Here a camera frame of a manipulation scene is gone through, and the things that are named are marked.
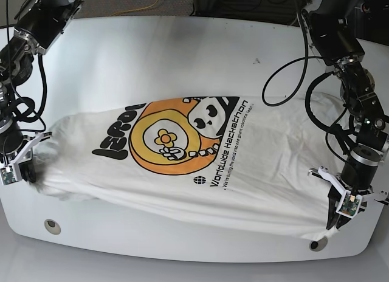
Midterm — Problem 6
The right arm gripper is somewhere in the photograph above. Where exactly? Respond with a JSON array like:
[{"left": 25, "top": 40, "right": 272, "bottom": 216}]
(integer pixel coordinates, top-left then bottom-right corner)
[{"left": 0, "top": 35, "right": 53, "bottom": 185}]

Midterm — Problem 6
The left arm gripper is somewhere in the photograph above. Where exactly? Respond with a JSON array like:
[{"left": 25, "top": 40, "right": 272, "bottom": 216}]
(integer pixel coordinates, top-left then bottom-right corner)
[{"left": 307, "top": 59, "right": 389, "bottom": 232}]

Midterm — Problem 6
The white printed t-shirt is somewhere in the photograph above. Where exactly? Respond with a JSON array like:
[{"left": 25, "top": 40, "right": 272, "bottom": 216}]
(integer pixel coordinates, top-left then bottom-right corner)
[{"left": 34, "top": 97, "right": 342, "bottom": 240}]

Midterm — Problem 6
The black silver robot arm right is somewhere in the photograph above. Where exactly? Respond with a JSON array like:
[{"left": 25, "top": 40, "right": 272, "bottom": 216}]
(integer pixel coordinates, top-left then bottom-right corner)
[{"left": 1, "top": 0, "right": 341, "bottom": 239}]

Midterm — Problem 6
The black silver robot arm left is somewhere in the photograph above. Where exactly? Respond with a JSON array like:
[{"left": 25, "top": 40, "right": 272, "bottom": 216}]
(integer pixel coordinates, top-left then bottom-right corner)
[{"left": 299, "top": 0, "right": 388, "bottom": 229}]

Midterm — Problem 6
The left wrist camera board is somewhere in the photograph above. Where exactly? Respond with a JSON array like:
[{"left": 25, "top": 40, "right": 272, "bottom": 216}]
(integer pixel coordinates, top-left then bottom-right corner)
[{"left": 336, "top": 190, "right": 363, "bottom": 219}]

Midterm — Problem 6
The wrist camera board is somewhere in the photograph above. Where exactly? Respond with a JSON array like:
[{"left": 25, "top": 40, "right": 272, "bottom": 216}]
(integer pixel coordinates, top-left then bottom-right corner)
[
  {"left": 1, "top": 166, "right": 16, "bottom": 185},
  {"left": 336, "top": 190, "right": 363, "bottom": 219}
]

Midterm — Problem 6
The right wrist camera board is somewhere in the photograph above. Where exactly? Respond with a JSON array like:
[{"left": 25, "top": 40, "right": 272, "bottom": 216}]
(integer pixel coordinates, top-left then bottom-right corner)
[{"left": 1, "top": 166, "right": 16, "bottom": 185}]

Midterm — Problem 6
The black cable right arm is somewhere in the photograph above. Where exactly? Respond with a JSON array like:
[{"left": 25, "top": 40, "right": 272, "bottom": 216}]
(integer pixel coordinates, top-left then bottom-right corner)
[{"left": 0, "top": 20, "right": 49, "bottom": 134}]

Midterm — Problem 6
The right table cable grommet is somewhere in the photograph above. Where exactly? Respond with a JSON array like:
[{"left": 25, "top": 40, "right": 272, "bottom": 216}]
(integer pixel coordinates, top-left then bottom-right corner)
[{"left": 309, "top": 236, "right": 328, "bottom": 252}]

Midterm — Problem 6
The table cable grommet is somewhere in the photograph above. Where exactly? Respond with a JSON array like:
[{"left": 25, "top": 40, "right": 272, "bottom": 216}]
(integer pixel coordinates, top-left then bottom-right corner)
[
  {"left": 309, "top": 236, "right": 328, "bottom": 252},
  {"left": 44, "top": 219, "right": 61, "bottom": 235}
]

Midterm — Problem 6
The left table cable grommet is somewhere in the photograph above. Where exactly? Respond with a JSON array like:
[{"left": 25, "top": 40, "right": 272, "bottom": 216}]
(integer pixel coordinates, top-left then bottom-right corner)
[{"left": 44, "top": 219, "right": 61, "bottom": 235}]

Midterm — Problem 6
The yellow floor cable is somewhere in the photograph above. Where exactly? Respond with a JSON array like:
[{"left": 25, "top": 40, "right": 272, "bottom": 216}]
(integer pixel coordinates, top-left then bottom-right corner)
[{"left": 112, "top": 0, "right": 162, "bottom": 18}]

